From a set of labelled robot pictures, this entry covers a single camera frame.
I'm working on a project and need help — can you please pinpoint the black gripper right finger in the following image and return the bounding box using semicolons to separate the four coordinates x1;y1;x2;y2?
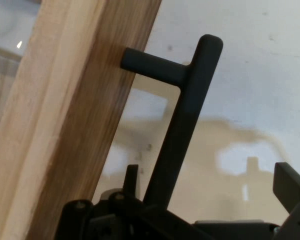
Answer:
272;161;300;240

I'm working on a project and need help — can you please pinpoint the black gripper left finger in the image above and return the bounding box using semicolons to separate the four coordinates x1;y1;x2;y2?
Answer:
56;163;198;240

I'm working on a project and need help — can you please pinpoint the black bar drawer handle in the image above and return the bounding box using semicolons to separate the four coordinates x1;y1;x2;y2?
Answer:
119;34;224;211

